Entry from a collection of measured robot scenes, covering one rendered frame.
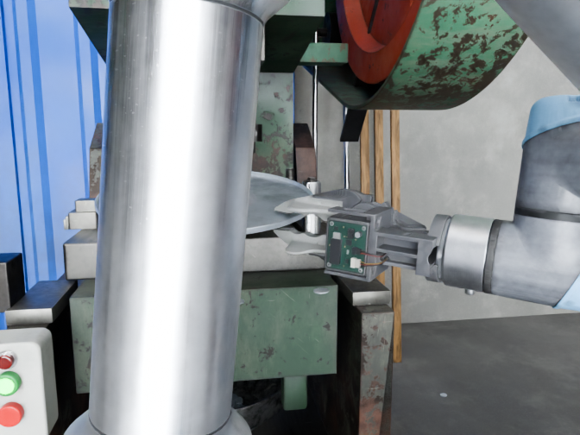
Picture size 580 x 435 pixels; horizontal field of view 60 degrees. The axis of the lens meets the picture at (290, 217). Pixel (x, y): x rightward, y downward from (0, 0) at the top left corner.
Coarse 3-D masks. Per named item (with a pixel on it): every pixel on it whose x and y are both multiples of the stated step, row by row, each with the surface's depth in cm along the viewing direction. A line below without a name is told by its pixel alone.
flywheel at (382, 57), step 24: (336, 0) 125; (360, 0) 117; (384, 0) 102; (408, 0) 90; (360, 24) 114; (384, 24) 102; (408, 24) 81; (360, 48) 107; (384, 48) 93; (360, 72) 107; (384, 72) 93
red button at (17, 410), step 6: (12, 402) 61; (0, 408) 60; (6, 408) 60; (12, 408) 60; (18, 408) 60; (0, 414) 60; (6, 414) 60; (12, 414) 60; (18, 414) 60; (0, 420) 60; (6, 420) 60; (12, 420) 60; (18, 420) 60; (6, 426) 60; (12, 426) 60
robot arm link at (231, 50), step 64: (128, 0) 25; (192, 0) 25; (256, 0) 26; (128, 64) 25; (192, 64) 25; (256, 64) 28; (128, 128) 26; (192, 128) 25; (128, 192) 26; (192, 192) 26; (128, 256) 26; (192, 256) 26; (128, 320) 26; (192, 320) 27; (128, 384) 27; (192, 384) 27
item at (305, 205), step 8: (288, 200) 62; (296, 200) 61; (304, 200) 60; (312, 200) 60; (320, 200) 60; (328, 200) 59; (280, 208) 62; (288, 208) 57; (296, 208) 57; (304, 208) 57; (312, 208) 57; (320, 208) 58; (328, 208) 58; (320, 216) 60; (328, 216) 59
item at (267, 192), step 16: (256, 176) 81; (272, 176) 80; (256, 192) 72; (272, 192) 72; (288, 192) 72; (304, 192) 72; (96, 208) 62; (256, 208) 65; (272, 208) 65; (256, 224) 59; (272, 224) 58
